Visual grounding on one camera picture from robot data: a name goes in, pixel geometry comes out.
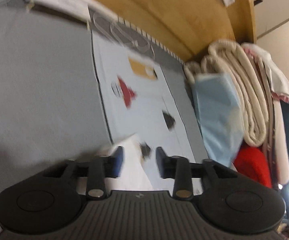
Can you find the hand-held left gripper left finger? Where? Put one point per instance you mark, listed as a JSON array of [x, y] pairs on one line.
[[118, 161]]

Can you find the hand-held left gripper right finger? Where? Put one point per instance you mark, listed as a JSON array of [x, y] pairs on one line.
[[160, 162]]

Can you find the white small garment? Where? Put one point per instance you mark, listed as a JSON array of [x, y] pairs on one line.
[[133, 172]]

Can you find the printed light blue blanket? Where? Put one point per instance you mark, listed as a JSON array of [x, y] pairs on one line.
[[144, 110]]

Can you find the light blue cloth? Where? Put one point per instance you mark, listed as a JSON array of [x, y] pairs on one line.
[[217, 115]]

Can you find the red folded blanket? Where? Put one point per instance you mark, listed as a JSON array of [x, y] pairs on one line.
[[254, 165]]

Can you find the grey bed sheet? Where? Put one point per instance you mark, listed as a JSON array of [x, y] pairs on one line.
[[39, 92]]

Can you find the cream folded blanket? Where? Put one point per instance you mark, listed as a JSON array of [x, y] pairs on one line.
[[237, 80]]

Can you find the dark patterned cloth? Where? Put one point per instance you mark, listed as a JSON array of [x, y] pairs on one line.
[[274, 142]]

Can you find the grey patterned mattress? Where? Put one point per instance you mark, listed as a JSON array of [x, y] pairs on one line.
[[134, 33]]

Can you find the pink patterned cloth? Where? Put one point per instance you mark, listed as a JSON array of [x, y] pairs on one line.
[[280, 97]]

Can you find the white folded cloth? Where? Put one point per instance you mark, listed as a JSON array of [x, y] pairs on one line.
[[272, 75]]

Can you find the wooden headboard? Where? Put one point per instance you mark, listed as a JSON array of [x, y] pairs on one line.
[[172, 17]]

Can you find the white pillow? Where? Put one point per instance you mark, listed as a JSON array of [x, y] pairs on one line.
[[54, 2]]

